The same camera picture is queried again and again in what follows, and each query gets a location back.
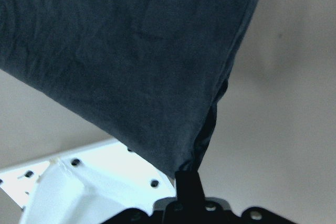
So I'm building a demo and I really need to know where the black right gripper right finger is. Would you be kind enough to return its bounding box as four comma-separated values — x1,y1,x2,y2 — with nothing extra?
192,172,205,206

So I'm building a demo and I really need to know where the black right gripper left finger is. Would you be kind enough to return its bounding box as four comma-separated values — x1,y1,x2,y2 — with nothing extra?
175,171,193,208

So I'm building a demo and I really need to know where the black printed t-shirt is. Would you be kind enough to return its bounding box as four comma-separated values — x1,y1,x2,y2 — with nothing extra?
1,0,258,177

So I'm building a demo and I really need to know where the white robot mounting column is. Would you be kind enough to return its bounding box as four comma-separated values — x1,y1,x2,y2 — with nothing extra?
1,138,176,223

